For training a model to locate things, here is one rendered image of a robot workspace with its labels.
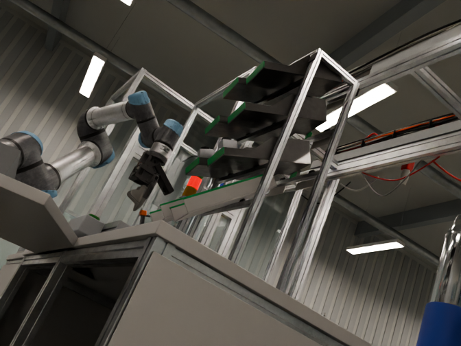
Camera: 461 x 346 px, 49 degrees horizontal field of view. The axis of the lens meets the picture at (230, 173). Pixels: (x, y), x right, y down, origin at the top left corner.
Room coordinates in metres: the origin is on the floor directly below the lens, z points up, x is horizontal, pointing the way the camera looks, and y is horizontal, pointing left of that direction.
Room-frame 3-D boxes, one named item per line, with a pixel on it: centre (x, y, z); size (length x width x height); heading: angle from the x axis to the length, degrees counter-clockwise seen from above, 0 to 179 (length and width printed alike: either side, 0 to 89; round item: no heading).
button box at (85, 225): (1.74, 0.38, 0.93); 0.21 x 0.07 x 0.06; 24
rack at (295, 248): (1.47, -0.11, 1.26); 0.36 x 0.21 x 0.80; 24
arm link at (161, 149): (1.70, 0.26, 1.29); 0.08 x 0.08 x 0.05
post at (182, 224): (1.98, 0.09, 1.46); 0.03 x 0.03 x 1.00; 24
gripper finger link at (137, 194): (1.68, 0.26, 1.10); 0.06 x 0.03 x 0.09; 114
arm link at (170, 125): (1.70, 0.26, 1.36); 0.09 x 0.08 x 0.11; 38
